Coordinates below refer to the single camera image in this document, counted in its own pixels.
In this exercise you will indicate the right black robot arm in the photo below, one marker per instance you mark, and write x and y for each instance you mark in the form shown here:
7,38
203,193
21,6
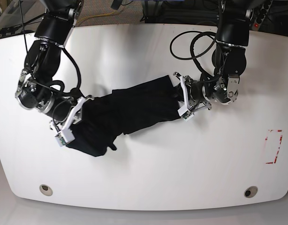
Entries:
36,87

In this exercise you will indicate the red tape rectangle marking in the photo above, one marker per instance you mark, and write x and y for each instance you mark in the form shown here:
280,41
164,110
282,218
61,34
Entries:
272,146

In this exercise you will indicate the left table grommet hole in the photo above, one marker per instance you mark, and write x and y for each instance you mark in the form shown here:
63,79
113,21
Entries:
46,190

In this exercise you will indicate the table grommet hole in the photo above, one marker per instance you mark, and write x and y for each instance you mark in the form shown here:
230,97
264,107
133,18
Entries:
250,192
46,190

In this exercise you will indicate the white power strip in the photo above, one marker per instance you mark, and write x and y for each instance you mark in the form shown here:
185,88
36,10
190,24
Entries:
261,15

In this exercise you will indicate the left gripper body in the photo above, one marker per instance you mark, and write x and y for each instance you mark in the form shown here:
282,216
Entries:
189,92

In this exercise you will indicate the right table grommet hole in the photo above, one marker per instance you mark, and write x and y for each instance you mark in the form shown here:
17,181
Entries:
250,192

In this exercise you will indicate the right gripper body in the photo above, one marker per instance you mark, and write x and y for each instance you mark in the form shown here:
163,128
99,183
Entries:
65,111

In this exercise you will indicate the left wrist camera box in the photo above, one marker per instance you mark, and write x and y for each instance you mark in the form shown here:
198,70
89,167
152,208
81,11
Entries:
185,113

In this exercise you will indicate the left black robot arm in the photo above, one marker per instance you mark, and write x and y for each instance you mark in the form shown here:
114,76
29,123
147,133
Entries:
228,59

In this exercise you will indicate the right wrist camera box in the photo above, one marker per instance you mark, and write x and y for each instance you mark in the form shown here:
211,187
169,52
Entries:
64,137

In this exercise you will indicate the black T-shirt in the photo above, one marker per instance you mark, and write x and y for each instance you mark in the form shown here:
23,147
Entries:
124,111

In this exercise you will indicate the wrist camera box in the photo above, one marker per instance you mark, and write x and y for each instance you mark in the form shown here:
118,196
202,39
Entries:
64,137
185,113

